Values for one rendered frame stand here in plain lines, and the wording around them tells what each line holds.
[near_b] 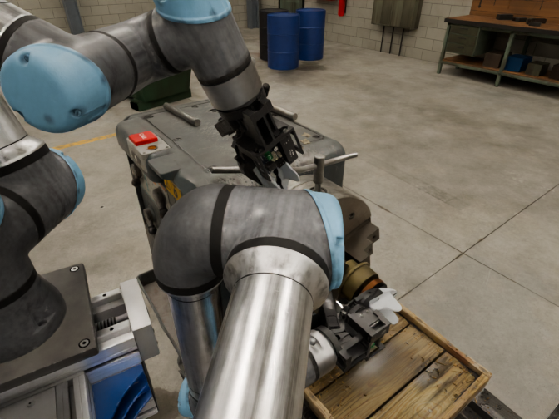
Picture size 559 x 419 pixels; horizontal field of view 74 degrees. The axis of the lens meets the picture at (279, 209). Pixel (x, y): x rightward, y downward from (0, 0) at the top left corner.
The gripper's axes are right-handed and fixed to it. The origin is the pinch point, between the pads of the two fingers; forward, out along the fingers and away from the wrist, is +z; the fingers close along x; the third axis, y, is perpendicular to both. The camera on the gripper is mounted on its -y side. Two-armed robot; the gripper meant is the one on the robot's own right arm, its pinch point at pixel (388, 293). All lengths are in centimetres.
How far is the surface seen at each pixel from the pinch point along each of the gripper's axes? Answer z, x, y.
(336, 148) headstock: 14.7, 17.1, -33.7
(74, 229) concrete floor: -44, -105, -238
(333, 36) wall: 641, -77, -697
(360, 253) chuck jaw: 1.2, 3.6, -9.8
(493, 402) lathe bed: 12.2, -21.3, 22.9
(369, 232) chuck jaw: 6.9, 5.2, -12.6
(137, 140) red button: -28, 19, -63
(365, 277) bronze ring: -3.9, 3.8, -3.6
